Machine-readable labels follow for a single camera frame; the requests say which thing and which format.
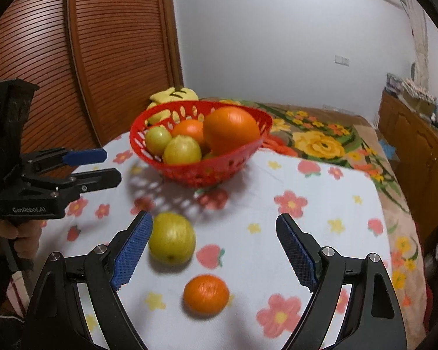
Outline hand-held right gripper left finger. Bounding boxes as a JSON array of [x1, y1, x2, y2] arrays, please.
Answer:
[[24, 211, 154, 350]]

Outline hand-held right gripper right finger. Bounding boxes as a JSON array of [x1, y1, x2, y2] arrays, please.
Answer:
[[275, 213, 407, 350]]

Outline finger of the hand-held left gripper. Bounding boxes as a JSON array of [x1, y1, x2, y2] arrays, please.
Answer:
[[22, 148, 107, 172], [33, 168, 122, 195]]

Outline large yellow-green fruit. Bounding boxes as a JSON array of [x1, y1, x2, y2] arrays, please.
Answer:
[[148, 212, 197, 265]]

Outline green apple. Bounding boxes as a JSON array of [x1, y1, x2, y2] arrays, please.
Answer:
[[145, 126, 173, 155]]

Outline red plastic basket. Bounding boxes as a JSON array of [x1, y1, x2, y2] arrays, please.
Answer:
[[129, 100, 274, 189]]

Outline large orange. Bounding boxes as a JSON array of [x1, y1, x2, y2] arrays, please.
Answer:
[[203, 106, 260, 155]]

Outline person's left hand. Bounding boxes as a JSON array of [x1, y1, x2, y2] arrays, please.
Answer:
[[0, 219, 44, 271]]

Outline white flower-print blanket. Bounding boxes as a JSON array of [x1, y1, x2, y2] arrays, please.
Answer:
[[7, 131, 393, 350]]

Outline small orange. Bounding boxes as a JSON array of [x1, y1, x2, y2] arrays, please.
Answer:
[[183, 274, 230, 316]]

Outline medium orange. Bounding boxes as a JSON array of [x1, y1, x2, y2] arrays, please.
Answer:
[[171, 119, 207, 146]]

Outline yellow plush toy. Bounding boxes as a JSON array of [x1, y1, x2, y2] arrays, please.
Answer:
[[146, 85, 200, 125]]

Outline colourful floral blanket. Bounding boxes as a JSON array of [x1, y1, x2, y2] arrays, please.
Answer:
[[201, 97, 427, 340]]

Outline wooden slatted wardrobe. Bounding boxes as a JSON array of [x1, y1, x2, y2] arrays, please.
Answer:
[[0, 0, 185, 205]]

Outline wooden cabinet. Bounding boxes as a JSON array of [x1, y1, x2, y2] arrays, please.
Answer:
[[378, 91, 438, 249]]

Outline assorted small containers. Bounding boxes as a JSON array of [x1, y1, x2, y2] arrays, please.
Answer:
[[385, 73, 438, 135]]

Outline patterned curtain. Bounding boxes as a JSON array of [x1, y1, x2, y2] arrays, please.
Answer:
[[399, 0, 429, 92]]

